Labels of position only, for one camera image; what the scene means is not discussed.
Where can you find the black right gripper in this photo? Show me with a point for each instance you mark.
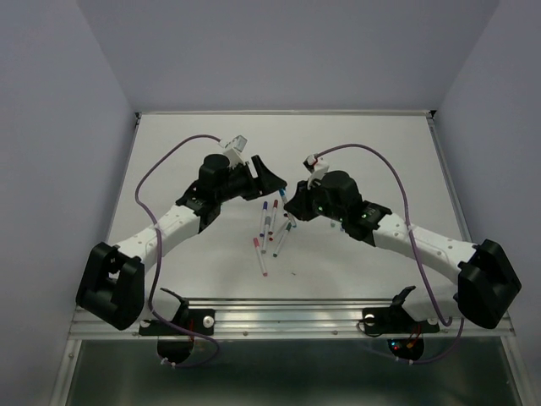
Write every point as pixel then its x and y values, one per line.
pixel 297 205

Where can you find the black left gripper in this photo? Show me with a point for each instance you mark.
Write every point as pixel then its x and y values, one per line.
pixel 265 183

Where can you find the pink marker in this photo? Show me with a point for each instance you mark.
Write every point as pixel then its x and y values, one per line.
pixel 259 254

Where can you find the dark teal marker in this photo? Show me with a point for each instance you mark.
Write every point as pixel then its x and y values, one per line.
pixel 282 240

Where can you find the sky blue marker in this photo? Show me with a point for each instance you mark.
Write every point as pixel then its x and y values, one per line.
pixel 284 200

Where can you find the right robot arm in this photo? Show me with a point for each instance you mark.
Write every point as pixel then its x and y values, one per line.
pixel 486 283

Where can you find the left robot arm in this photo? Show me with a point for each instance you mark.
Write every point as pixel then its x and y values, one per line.
pixel 113 283

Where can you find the navy blue marker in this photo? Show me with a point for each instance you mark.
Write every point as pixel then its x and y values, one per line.
pixel 263 217

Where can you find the dark red marker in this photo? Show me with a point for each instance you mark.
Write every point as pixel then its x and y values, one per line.
pixel 272 219

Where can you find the grey marker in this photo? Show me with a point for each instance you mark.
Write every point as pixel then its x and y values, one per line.
pixel 265 236

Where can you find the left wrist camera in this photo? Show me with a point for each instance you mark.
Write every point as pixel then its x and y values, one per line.
pixel 233 149

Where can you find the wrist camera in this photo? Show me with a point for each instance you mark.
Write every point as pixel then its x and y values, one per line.
pixel 233 149
pixel 317 167

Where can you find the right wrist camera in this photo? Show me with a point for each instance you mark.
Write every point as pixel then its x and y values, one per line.
pixel 317 167

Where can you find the aluminium front rail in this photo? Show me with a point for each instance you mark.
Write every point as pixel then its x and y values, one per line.
pixel 272 320

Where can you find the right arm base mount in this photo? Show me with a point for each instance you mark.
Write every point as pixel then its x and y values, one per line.
pixel 406 341

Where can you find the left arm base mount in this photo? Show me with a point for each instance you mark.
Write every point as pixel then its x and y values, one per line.
pixel 190 325

